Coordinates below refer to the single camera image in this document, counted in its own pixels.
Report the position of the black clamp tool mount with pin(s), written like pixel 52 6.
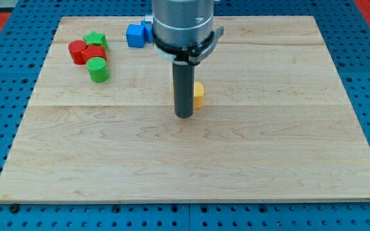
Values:
pixel 191 55

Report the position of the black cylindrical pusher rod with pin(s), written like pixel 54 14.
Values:
pixel 183 89

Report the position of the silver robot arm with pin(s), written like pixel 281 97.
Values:
pixel 183 34

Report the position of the blue block behind arm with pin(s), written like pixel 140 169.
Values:
pixel 148 31

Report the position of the yellow block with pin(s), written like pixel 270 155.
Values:
pixel 198 100

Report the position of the blue cube block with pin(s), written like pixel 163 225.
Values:
pixel 135 35

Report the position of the green cylinder block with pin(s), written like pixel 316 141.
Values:
pixel 97 69

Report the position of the red hexagon block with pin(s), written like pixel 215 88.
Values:
pixel 93 51

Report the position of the green star block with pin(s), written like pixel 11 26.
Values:
pixel 96 39

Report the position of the wooden board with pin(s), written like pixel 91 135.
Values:
pixel 276 127

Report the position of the red cylinder block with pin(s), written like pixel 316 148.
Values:
pixel 75 49

